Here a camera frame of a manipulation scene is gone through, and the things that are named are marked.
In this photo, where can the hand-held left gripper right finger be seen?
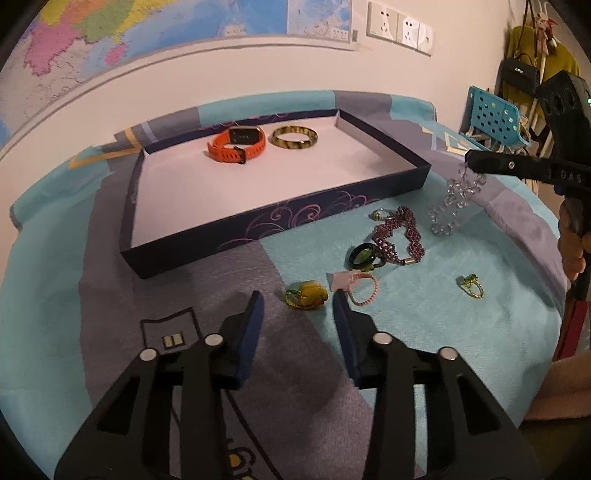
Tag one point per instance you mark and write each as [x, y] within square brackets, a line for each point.
[344, 332]

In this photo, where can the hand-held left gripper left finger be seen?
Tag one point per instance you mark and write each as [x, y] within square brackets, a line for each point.
[253, 332]

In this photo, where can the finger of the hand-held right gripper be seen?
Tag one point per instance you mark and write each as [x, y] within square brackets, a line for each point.
[503, 164]

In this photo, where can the yellow green glass pendant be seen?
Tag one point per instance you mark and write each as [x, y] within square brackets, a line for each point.
[309, 293]

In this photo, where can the dark blue jewelry box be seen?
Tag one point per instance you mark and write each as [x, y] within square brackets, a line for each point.
[231, 198]

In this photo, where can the person's right hand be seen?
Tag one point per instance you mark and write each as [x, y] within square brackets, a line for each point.
[570, 249]

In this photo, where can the blue perforated plastic chair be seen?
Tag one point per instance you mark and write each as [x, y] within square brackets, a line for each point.
[489, 115]

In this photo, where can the black handbag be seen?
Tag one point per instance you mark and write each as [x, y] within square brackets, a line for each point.
[517, 76]

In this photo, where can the teal grey printed blanket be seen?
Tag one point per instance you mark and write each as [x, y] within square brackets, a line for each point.
[415, 314]

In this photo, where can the olive yellow hanging garment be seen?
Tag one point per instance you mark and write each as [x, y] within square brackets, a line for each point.
[524, 41]

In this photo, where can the red cloth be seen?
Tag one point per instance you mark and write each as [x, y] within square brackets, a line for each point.
[575, 327]

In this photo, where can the orange smartwatch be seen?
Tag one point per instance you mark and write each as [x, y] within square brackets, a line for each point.
[221, 150]

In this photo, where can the tortoiseshell bangle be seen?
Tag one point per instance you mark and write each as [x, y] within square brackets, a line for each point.
[277, 141]

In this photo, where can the pink cloth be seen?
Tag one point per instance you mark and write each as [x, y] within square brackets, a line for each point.
[563, 392]

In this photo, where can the colourful wall map poster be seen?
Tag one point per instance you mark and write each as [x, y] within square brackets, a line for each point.
[138, 27]

